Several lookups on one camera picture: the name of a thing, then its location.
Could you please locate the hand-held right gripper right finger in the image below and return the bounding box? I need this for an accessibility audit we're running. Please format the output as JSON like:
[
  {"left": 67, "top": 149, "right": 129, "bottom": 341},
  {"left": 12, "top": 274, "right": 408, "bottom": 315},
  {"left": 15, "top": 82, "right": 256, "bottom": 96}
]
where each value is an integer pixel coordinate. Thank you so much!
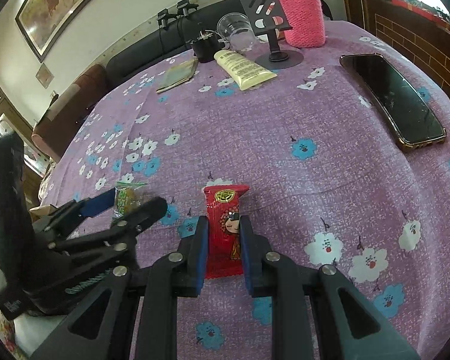
[{"left": 240, "top": 215, "right": 422, "bottom": 360}]

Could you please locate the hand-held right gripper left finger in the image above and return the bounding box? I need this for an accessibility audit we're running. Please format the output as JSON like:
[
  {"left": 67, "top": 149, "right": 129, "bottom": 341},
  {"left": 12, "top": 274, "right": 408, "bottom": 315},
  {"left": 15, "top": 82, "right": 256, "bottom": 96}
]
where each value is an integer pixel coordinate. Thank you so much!
[{"left": 30, "top": 215, "right": 211, "bottom": 360}]

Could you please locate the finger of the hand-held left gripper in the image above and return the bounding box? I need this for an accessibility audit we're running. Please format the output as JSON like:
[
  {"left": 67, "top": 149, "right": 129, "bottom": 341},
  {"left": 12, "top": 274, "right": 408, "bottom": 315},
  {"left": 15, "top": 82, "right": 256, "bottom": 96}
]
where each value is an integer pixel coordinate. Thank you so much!
[
  {"left": 30, "top": 189, "right": 118, "bottom": 233},
  {"left": 52, "top": 196, "right": 169, "bottom": 256}
]

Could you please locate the small green candy packet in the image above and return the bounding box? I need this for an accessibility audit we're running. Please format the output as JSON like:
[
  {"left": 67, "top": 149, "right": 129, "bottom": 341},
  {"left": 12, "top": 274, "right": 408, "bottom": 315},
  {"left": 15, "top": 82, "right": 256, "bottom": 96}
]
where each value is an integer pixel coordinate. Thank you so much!
[{"left": 113, "top": 181, "right": 149, "bottom": 220}]

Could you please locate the red doll print snack packet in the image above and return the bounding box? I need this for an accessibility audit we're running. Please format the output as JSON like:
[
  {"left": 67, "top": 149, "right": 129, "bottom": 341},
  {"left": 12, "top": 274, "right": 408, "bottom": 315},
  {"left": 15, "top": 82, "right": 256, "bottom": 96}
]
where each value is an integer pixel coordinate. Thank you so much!
[{"left": 203, "top": 184, "right": 251, "bottom": 280}]

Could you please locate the brown armchair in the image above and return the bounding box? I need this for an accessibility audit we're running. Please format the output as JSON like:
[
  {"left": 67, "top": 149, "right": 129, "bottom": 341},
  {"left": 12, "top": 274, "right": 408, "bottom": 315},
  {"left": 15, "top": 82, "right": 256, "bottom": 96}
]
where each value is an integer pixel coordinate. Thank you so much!
[{"left": 32, "top": 64, "right": 109, "bottom": 162}]

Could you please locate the olive flat pouch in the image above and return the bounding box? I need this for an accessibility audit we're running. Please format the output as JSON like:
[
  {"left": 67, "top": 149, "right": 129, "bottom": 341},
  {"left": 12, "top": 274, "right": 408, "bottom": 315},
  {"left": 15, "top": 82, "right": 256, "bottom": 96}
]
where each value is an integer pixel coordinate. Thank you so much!
[{"left": 156, "top": 58, "right": 199, "bottom": 94}]

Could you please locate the black sofa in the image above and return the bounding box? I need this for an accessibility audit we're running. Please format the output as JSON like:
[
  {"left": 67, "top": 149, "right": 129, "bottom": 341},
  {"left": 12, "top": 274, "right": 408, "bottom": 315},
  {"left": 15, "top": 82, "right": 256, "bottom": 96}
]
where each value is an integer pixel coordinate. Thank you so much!
[{"left": 105, "top": 0, "right": 334, "bottom": 94}]

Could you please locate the cream tube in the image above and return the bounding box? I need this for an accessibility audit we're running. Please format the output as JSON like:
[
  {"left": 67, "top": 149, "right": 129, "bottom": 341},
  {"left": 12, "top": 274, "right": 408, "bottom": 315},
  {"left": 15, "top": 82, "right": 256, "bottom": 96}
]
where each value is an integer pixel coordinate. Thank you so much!
[{"left": 214, "top": 50, "right": 278, "bottom": 91}]

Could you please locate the small black container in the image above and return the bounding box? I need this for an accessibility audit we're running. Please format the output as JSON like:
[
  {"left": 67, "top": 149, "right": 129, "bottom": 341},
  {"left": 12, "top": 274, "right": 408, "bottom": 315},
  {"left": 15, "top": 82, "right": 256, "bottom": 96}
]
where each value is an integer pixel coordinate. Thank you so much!
[{"left": 190, "top": 31, "right": 226, "bottom": 64}]

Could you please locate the black clamp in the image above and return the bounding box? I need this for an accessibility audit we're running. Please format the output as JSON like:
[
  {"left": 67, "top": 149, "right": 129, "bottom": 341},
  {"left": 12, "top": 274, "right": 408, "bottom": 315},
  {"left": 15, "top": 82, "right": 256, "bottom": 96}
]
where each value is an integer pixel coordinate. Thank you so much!
[
  {"left": 176, "top": 0, "right": 199, "bottom": 17},
  {"left": 157, "top": 8, "right": 177, "bottom": 31}
]

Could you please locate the clear plastic cup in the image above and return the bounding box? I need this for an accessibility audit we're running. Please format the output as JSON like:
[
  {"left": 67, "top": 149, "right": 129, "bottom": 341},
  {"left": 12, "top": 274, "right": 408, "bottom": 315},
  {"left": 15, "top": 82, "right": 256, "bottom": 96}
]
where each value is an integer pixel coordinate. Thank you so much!
[{"left": 217, "top": 12, "right": 256, "bottom": 52}]

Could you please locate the black phone stand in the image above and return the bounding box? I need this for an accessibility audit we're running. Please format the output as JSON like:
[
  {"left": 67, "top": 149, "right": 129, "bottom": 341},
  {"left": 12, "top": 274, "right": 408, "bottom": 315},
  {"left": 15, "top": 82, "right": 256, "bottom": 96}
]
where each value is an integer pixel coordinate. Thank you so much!
[{"left": 240, "top": 0, "right": 304, "bottom": 70}]

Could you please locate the black smartphone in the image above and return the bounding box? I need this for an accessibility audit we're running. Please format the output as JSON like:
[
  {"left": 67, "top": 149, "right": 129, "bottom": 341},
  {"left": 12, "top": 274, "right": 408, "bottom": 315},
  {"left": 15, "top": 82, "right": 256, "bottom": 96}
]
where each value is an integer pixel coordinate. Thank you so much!
[{"left": 339, "top": 53, "right": 447, "bottom": 153}]

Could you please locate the pink flask with knitted sleeve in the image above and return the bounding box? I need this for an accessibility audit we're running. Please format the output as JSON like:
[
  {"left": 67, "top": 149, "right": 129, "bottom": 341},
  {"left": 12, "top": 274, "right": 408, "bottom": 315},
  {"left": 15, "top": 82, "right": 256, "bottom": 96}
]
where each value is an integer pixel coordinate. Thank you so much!
[{"left": 272, "top": 0, "right": 326, "bottom": 49}]

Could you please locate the wooden cabinet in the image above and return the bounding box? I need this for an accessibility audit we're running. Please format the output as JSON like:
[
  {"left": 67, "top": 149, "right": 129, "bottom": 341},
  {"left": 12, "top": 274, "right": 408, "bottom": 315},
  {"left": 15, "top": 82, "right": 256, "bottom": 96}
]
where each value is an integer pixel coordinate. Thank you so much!
[{"left": 337, "top": 0, "right": 450, "bottom": 117}]

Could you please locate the small wall plaque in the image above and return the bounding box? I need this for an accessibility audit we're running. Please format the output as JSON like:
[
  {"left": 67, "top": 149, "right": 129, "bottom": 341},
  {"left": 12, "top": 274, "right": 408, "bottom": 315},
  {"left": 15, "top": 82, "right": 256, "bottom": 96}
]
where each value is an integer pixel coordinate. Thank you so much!
[{"left": 35, "top": 64, "right": 55, "bottom": 89}]

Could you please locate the framed wall picture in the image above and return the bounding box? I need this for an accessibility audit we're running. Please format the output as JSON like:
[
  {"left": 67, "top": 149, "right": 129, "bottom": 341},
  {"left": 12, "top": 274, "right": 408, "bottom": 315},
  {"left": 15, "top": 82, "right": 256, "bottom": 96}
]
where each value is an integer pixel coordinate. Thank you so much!
[{"left": 15, "top": 0, "right": 130, "bottom": 62}]

